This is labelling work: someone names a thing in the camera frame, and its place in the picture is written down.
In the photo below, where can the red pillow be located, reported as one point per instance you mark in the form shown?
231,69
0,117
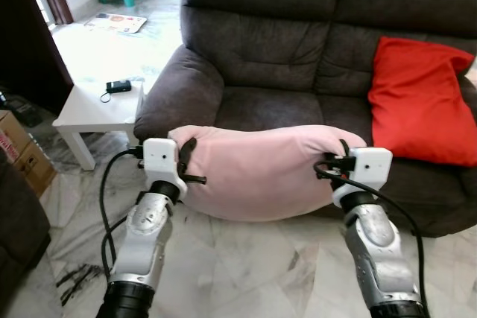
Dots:
417,102

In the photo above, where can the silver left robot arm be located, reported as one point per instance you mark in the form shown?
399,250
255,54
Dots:
145,236

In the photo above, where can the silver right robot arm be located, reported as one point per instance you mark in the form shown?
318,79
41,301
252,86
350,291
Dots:
380,251

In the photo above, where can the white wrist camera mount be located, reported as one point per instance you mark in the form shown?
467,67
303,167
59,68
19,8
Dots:
370,165
159,158

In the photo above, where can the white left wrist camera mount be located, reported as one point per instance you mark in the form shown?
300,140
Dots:
159,158

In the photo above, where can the dark fabric armchair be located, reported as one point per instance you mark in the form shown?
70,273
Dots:
21,229

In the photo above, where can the brown cardboard box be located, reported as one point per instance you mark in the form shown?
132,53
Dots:
26,158

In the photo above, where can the white side table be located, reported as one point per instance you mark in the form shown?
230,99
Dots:
93,113

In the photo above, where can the flat printed play board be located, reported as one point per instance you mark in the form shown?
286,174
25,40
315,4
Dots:
115,22

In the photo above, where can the grey-brown fabric sofa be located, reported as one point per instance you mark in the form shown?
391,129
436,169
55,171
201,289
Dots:
268,57

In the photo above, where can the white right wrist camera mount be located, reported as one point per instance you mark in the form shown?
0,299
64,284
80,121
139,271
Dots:
370,165

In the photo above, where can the pink pillow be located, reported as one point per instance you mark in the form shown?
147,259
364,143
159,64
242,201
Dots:
268,173

